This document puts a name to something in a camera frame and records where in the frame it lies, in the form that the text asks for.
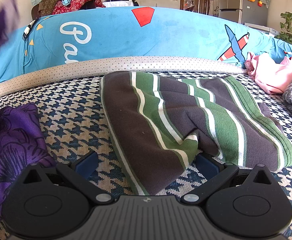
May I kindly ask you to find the white printed apron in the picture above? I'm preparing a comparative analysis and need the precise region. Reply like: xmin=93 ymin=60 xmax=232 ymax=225
xmin=209 ymin=0 xmax=220 ymax=18

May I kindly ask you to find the white appliance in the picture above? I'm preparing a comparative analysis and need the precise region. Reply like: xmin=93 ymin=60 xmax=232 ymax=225
xmin=245 ymin=22 xmax=279 ymax=37

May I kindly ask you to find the potted plant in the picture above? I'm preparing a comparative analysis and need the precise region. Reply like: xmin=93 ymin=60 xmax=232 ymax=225
xmin=277 ymin=11 xmax=292 ymax=49

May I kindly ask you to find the brown patterned garment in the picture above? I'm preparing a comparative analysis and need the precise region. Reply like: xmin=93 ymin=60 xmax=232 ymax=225
xmin=37 ymin=0 xmax=61 ymax=18

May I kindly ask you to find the white tablecloth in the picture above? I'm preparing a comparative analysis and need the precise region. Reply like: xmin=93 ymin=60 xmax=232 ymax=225
xmin=102 ymin=0 xmax=136 ymax=8

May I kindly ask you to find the red floral garment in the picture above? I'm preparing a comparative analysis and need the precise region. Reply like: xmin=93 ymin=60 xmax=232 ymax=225
xmin=52 ymin=0 xmax=106 ymax=15

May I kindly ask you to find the purple floral garment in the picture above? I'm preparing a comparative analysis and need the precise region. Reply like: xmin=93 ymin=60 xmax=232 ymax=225
xmin=0 ymin=0 xmax=57 ymax=233

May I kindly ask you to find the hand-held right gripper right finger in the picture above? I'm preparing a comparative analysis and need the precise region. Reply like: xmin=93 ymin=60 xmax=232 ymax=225
xmin=180 ymin=153 xmax=274 ymax=204

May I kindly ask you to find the green grey striped shirt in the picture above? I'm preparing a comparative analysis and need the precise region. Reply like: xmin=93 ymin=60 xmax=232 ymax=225
xmin=100 ymin=71 xmax=292 ymax=196

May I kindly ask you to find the houndstooth sofa mat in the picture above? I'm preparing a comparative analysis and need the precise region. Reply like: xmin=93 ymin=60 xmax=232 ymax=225
xmin=0 ymin=56 xmax=292 ymax=240

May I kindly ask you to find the pink garment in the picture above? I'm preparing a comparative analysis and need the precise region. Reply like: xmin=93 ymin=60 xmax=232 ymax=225
xmin=245 ymin=52 xmax=292 ymax=94

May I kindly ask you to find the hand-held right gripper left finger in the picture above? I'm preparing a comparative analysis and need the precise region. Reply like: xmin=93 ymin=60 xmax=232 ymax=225
xmin=19 ymin=151 xmax=114 ymax=204

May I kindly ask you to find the blue printed quilt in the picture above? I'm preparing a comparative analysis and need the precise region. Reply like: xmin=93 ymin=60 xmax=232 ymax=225
xmin=0 ymin=6 xmax=292 ymax=85

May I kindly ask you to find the silver refrigerator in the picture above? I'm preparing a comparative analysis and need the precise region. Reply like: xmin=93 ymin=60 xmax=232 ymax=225
xmin=218 ymin=0 xmax=269 ymax=27

